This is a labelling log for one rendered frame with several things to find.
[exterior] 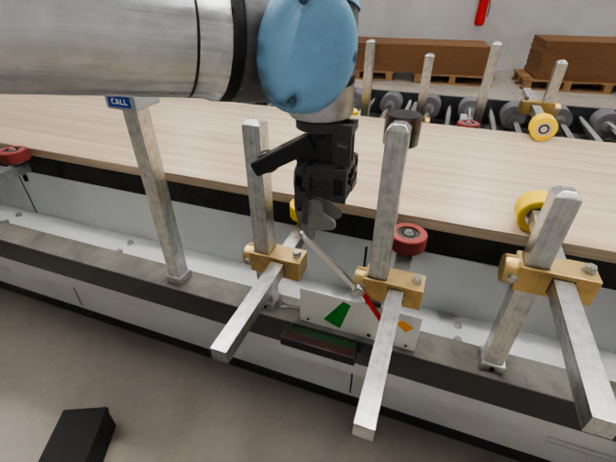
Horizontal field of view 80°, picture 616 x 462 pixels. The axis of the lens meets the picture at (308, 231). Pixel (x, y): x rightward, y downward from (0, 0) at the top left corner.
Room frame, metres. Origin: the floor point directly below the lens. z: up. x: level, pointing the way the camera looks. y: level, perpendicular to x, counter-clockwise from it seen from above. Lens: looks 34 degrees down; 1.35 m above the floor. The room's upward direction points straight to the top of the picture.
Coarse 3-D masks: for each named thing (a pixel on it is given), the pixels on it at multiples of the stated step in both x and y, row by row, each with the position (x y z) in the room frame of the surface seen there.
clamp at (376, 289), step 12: (360, 276) 0.55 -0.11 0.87; (396, 276) 0.55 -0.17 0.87; (408, 276) 0.55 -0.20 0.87; (372, 288) 0.53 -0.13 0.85; (384, 288) 0.53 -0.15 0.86; (396, 288) 0.52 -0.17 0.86; (408, 288) 0.51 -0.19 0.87; (420, 288) 0.51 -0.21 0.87; (384, 300) 0.52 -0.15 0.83; (408, 300) 0.51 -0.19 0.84; (420, 300) 0.50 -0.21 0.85
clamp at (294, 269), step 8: (248, 248) 0.64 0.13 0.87; (280, 248) 0.64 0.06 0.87; (288, 248) 0.64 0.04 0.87; (296, 248) 0.64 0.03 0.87; (248, 256) 0.63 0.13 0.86; (256, 256) 0.62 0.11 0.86; (264, 256) 0.61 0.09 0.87; (272, 256) 0.61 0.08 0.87; (280, 256) 0.61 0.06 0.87; (288, 256) 0.61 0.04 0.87; (304, 256) 0.62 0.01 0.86; (248, 264) 0.62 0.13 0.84; (256, 264) 0.62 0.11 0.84; (264, 264) 0.61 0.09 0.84; (288, 264) 0.59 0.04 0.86; (296, 264) 0.59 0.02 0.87; (304, 264) 0.62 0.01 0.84; (288, 272) 0.59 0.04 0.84; (296, 272) 0.59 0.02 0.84; (296, 280) 0.59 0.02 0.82
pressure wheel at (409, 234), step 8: (400, 224) 0.68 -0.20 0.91; (408, 224) 0.68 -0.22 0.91; (400, 232) 0.65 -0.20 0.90; (408, 232) 0.64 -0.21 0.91; (416, 232) 0.65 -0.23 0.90; (424, 232) 0.65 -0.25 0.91; (400, 240) 0.62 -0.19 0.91; (408, 240) 0.62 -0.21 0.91; (416, 240) 0.62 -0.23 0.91; (424, 240) 0.62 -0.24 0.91; (392, 248) 0.63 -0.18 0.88; (400, 248) 0.61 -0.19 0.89; (408, 248) 0.61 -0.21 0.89; (416, 248) 0.61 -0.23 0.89; (424, 248) 0.62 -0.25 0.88
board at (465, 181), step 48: (0, 96) 1.78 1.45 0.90; (48, 96) 1.78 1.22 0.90; (96, 96) 1.78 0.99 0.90; (0, 144) 1.19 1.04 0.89; (48, 144) 1.17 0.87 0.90; (96, 144) 1.17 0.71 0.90; (192, 144) 1.17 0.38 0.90; (240, 144) 1.17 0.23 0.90; (432, 144) 1.17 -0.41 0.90; (480, 144) 1.17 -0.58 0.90; (528, 144) 1.17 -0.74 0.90; (576, 144) 1.17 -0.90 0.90; (240, 192) 0.88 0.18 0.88; (288, 192) 0.83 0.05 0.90; (432, 192) 0.83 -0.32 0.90; (480, 192) 0.83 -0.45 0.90; (576, 240) 0.62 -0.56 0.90
